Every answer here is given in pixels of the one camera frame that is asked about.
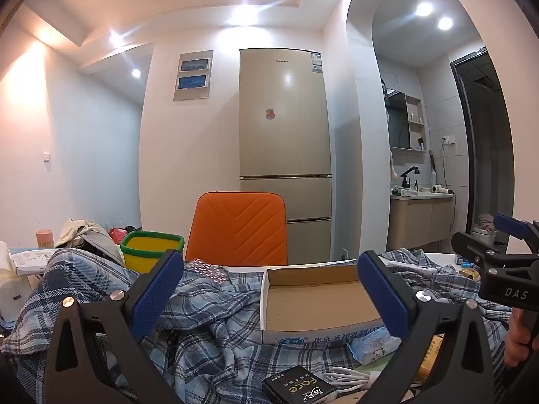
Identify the orange chair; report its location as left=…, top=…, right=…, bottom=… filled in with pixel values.
left=185, top=191, right=289, bottom=267

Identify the grey wall electrical panel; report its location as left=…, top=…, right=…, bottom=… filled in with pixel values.
left=173, top=50, right=214, bottom=102

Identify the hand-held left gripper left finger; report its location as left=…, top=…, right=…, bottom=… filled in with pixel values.
left=43, top=249, right=186, bottom=404

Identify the floral patterned cloth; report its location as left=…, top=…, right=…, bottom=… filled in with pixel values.
left=184, top=260, right=230, bottom=283

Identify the beige refrigerator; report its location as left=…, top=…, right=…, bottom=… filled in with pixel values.
left=239, top=48, right=333, bottom=266

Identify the black faucet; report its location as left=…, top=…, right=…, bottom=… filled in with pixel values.
left=400, top=166, right=421, bottom=189

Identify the bathroom mirror cabinet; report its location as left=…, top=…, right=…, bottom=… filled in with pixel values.
left=385, top=88, right=411, bottom=150

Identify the wall shelf niche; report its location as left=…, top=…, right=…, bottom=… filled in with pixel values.
left=405, top=95, right=424, bottom=151

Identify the beige bag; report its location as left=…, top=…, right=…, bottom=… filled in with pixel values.
left=55, top=219, right=104, bottom=249

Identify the yellow bin with green rim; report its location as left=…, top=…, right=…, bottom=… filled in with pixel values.
left=120, top=231, right=185, bottom=271

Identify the white cable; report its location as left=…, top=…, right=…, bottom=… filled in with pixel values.
left=326, top=366, right=385, bottom=391

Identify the yellow and red box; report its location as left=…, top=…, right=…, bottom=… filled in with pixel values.
left=417, top=334, right=446, bottom=381

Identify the beige vanity cabinet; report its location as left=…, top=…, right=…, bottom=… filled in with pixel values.
left=387, top=196, right=455, bottom=251

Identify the cardboard box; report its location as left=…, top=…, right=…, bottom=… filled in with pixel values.
left=260, top=264, right=405, bottom=346

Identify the white laundry basket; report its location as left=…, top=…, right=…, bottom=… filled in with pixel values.
left=469, top=214, right=502, bottom=245

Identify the white labelled box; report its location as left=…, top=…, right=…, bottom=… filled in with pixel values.
left=8, top=247, right=57, bottom=275

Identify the person's right hand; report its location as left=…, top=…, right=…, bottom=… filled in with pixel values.
left=504, top=306, right=539, bottom=373

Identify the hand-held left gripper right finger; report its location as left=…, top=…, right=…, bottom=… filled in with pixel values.
left=357, top=250, right=508, bottom=404

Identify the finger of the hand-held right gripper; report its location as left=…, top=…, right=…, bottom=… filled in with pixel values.
left=450, top=231, right=512, bottom=268
left=494, top=213, right=539, bottom=258

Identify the grey cloth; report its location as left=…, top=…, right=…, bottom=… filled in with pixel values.
left=82, top=229, right=127, bottom=267

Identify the blue tissue packet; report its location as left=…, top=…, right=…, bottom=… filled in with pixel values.
left=347, top=326, right=401, bottom=365

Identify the blue plaid cloth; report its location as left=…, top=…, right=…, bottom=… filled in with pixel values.
left=2, top=247, right=512, bottom=404

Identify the black tissue packet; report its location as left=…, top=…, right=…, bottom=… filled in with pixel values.
left=262, top=366, right=340, bottom=404

